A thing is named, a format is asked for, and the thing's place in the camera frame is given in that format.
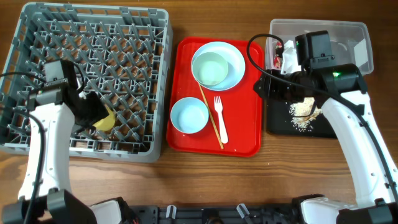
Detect black waste tray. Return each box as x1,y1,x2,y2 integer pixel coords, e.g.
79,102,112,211
266,100,336,139

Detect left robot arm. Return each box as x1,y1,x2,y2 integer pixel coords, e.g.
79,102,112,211
1,60,110,223

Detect clear plastic bin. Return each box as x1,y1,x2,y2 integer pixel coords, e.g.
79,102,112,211
269,19,374,76

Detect light blue bowl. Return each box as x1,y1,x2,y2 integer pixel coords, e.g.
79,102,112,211
170,97,209,134

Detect grey dishwasher rack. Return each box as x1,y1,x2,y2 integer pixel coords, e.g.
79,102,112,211
1,2,173,162

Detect light blue plate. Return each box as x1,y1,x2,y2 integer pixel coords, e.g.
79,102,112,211
191,42,246,91

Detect black cable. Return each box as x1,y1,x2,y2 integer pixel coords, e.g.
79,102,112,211
246,33,398,200
0,72,47,224

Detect light green bowl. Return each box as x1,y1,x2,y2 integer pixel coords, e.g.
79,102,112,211
191,52,229,86

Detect red snack wrapper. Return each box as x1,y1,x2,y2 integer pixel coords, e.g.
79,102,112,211
273,42,284,70

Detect yellow plastic cup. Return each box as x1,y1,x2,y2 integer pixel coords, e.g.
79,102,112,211
93,105,116,131

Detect rice food scraps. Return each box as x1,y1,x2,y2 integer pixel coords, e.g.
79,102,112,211
289,98,322,133

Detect white plastic fork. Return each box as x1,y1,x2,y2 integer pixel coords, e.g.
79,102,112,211
214,96,228,144

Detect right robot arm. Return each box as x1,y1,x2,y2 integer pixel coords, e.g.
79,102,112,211
254,30,397,223

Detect red serving tray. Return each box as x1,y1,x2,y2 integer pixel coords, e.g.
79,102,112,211
166,37,264,157

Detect left black cable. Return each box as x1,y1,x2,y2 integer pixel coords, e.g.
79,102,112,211
0,72,47,224

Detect wooden chopstick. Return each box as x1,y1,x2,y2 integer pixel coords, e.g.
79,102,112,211
198,84,224,150

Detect right black cable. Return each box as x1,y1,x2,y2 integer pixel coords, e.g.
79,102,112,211
246,33,398,200

